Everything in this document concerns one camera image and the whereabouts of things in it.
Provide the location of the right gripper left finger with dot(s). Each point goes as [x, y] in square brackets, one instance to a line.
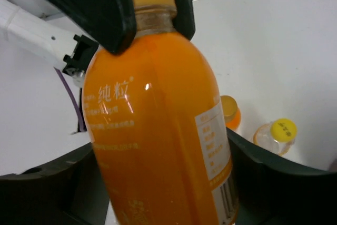
[67, 190]

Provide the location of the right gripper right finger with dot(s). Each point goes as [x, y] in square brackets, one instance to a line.
[274, 190]

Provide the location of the orange bottle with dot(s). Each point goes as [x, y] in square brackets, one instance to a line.
[157, 127]
[231, 112]

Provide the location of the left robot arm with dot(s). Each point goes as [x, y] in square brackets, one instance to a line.
[66, 51]

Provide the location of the dark brown plastic bin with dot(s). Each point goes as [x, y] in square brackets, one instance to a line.
[333, 166]

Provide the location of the clear bottle yellow cap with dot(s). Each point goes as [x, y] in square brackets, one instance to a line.
[276, 136]

